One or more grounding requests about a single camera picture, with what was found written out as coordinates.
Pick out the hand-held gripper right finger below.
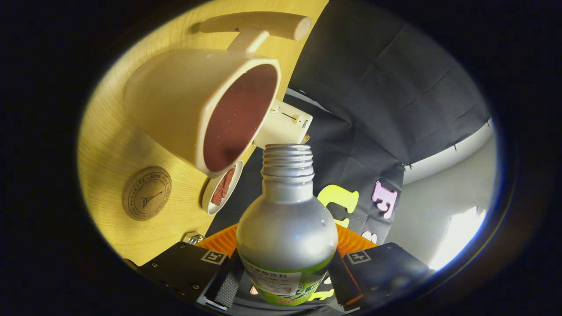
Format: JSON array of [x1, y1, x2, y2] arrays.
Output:
[[328, 223, 433, 311]]

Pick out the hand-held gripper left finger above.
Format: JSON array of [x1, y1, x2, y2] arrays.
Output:
[[124, 223, 245, 312]]

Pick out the silver bottle with green label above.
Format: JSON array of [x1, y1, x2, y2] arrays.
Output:
[[236, 144, 339, 306]]

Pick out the round wooden coaster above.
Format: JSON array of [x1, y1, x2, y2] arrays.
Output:
[[122, 166, 172, 221]]

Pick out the beige cup with wooden handle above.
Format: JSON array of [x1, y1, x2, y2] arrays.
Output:
[[124, 11, 312, 179]]

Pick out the white oval plate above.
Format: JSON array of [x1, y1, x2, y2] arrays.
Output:
[[202, 159, 244, 215]]

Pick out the red sausage slice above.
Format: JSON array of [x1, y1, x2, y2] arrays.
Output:
[[211, 166, 236, 206]]

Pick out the white toaster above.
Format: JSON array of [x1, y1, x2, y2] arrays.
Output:
[[253, 100, 313, 150]]

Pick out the wooden table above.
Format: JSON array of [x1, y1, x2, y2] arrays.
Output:
[[78, 0, 330, 266]]

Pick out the black backdrop cloth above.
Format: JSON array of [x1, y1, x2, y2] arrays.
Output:
[[206, 0, 492, 246]]

